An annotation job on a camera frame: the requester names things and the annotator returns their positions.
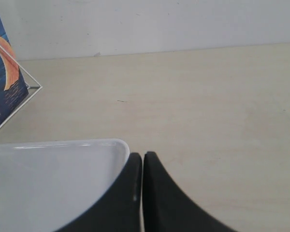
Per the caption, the blue moon cover book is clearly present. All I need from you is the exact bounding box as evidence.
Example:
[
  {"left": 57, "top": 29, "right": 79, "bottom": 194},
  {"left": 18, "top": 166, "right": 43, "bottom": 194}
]
[{"left": 0, "top": 18, "right": 29, "bottom": 124}]

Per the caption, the white plastic tray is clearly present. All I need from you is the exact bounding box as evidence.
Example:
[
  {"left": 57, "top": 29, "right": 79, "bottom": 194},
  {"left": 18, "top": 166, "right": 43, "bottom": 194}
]
[{"left": 0, "top": 139, "right": 130, "bottom": 232}]

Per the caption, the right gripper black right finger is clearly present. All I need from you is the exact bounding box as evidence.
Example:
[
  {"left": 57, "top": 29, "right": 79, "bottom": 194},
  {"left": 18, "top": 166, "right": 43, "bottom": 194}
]
[{"left": 142, "top": 151, "right": 234, "bottom": 232}]

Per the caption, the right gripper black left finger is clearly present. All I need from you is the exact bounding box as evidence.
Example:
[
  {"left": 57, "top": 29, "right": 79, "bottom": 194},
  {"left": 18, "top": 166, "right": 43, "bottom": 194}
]
[{"left": 58, "top": 153, "right": 142, "bottom": 232}]

